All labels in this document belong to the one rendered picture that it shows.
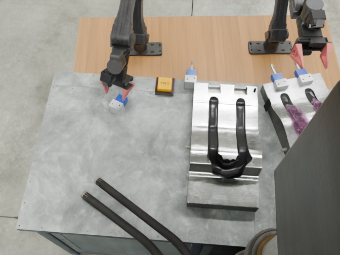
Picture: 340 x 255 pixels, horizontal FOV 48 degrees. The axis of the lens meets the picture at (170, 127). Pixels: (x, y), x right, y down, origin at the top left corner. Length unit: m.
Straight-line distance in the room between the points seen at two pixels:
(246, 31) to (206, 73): 0.32
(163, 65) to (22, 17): 1.68
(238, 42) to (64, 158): 0.94
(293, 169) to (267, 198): 1.15
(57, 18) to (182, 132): 1.79
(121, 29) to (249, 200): 0.77
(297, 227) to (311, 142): 0.08
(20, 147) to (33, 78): 0.52
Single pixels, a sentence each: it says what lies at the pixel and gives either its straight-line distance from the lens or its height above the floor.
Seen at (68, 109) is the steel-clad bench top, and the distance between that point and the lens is 1.69.
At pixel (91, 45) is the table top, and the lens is 1.86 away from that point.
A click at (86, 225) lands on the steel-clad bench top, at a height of 0.80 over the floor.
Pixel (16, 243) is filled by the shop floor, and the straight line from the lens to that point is 2.43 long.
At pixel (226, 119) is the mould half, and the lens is 1.54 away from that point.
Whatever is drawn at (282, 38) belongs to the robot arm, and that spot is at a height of 0.93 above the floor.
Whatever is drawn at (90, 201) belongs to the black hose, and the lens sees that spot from 1.48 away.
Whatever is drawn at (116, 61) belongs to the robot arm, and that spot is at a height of 1.14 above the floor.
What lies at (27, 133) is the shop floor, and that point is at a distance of 2.64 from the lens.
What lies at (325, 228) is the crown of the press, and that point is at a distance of 0.31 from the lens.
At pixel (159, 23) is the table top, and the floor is 0.80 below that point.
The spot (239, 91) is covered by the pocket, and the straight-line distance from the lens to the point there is 1.63.
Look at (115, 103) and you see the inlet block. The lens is 1.61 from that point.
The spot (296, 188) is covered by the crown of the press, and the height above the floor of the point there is 1.89.
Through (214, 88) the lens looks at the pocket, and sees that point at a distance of 1.63.
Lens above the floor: 2.24
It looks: 64 degrees down
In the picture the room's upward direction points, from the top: straight up
